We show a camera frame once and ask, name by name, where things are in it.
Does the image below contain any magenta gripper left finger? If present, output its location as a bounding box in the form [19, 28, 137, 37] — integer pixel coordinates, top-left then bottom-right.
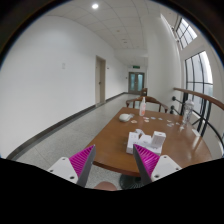
[48, 145, 96, 187]

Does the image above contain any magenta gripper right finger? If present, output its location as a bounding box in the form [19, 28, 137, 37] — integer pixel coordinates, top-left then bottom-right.
[133, 144, 181, 185]

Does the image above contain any white charger adapter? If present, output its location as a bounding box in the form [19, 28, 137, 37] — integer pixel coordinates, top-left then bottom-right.
[151, 131, 166, 148]

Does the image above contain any white power strip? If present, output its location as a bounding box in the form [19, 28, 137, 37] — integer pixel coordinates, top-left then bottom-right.
[126, 134, 163, 155]

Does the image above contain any white small plug cube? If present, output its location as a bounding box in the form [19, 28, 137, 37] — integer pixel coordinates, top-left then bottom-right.
[128, 132, 139, 144]

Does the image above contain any round wooden table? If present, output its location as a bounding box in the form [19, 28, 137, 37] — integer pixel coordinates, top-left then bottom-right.
[89, 107, 212, 177]

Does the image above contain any white computer mouse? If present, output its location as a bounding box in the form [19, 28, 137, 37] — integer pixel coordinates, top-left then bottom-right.
[119, 114, 133, 122]

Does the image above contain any white spray bottle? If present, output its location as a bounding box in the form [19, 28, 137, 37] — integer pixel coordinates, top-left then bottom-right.
[139, 97, 146, 116]

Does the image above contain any wooden chair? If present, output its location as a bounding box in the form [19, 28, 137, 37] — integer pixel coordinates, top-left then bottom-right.
[126, 96, 169, 113]

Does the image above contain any clear plastic water bottle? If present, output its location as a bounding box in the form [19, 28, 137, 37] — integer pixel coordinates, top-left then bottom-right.
[182, 99, 194, 125]

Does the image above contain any wooden handrail with black bars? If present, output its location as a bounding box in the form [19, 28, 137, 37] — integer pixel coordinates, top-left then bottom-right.
[170, 88, 224, 149]

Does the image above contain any double glass door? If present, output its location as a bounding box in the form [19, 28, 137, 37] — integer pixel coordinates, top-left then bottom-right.
[128, 72, 144, 94]

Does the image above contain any green exit sign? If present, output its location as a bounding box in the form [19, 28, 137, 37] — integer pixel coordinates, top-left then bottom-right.
[132, 65, 140, 69]

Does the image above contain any large arched window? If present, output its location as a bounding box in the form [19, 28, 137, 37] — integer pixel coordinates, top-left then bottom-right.
[184, 50, 214, 131]

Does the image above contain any beige side door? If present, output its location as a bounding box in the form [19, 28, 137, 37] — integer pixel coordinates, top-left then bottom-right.
[95, 57, 106, 105]

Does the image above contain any round ceiling light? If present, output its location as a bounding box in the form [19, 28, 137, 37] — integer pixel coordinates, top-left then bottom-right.
[92, 3, 99, 9]

